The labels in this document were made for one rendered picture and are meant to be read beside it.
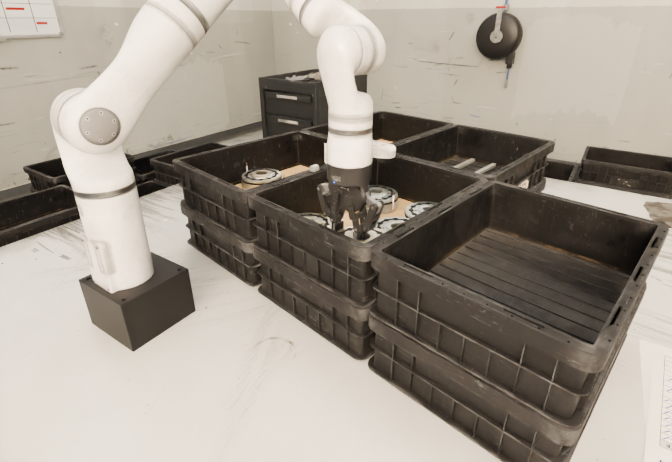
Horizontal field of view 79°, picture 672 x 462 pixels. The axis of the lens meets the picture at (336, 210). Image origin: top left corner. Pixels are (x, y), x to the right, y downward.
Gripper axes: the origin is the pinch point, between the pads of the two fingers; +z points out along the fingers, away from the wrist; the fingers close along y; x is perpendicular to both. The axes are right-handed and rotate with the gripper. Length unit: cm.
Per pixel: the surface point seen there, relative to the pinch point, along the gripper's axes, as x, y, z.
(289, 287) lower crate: -7.7, -7.8, 10.9
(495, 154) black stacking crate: 70, -2, 1
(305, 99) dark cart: 122, -138, 8
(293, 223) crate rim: -9.0, -4.4, -4.4
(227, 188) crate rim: -8.4, -24.1, -5.0
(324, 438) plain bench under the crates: -22.2, 15.3, 17.3
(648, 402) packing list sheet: 15, 48, 17
